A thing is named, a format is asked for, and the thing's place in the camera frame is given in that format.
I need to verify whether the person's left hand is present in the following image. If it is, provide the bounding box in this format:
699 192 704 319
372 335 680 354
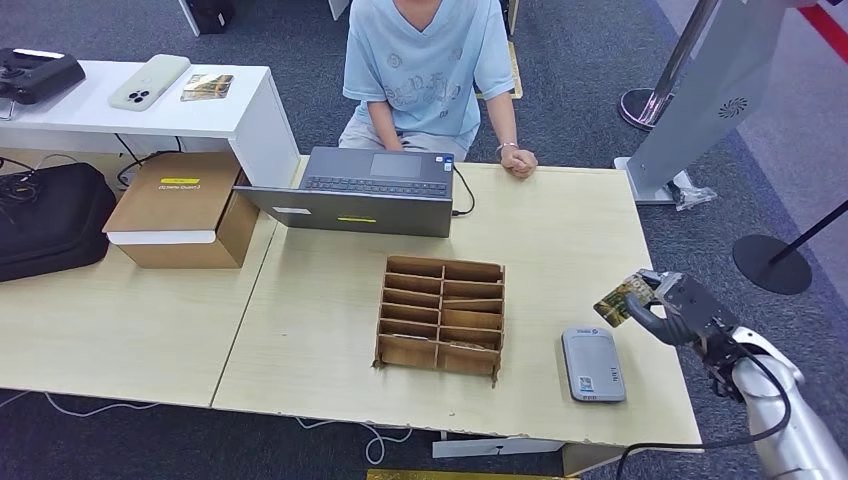
498 146 539 180

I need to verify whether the black stanchion post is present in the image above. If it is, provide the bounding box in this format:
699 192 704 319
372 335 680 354
731 198 848 296

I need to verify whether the white smartphone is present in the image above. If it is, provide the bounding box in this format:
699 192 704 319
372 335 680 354
107 54 192 113

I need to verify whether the brown cardboard box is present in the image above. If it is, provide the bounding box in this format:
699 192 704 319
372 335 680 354
102 152 261 270

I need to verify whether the black cable bundle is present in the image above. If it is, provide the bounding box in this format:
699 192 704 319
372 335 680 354
0 157 41 220

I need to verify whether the chrome stanchion post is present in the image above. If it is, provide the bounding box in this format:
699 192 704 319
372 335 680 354
618 0 720 132

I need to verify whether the grey card reader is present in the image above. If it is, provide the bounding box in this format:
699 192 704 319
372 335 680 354
561 326 627 404

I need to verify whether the black laptop power cable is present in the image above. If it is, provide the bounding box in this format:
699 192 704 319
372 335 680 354
452 164 477 218

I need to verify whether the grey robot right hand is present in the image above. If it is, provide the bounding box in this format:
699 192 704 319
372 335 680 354
622 268 697 348

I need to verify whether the person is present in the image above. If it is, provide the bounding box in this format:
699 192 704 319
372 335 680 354
337 0 539 180

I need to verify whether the silver kiosk stand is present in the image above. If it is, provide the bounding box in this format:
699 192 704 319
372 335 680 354
614 0 790 205

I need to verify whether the clear plastic bag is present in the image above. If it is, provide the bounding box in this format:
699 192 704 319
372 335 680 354
667 182 718 212

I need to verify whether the cardboard slotted card organizer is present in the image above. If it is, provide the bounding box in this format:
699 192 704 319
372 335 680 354
372 255 506 389

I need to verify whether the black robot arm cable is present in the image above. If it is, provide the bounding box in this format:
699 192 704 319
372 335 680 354
614 331 793 480

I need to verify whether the white side shelf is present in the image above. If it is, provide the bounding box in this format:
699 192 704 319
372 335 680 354
0 59 301 190

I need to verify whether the white table bracket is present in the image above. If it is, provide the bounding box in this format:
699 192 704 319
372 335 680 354
431 437 564 460

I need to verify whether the black controller device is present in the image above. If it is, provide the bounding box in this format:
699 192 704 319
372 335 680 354
0 47 87 106

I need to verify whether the white floor cable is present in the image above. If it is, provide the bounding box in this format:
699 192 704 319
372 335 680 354
294 417 413 466
0 392 160 420

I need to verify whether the grey open laptop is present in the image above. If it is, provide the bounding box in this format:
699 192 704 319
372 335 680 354
231 146 456 239

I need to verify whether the black shelf cable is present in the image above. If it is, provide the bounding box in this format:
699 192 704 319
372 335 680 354
113 134 183 190

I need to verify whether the black cabinet with white frame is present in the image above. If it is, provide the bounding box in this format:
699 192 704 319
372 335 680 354
177 0 236 36

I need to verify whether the black soft bag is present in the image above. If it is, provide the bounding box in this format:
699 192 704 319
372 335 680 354
0 162 118 284

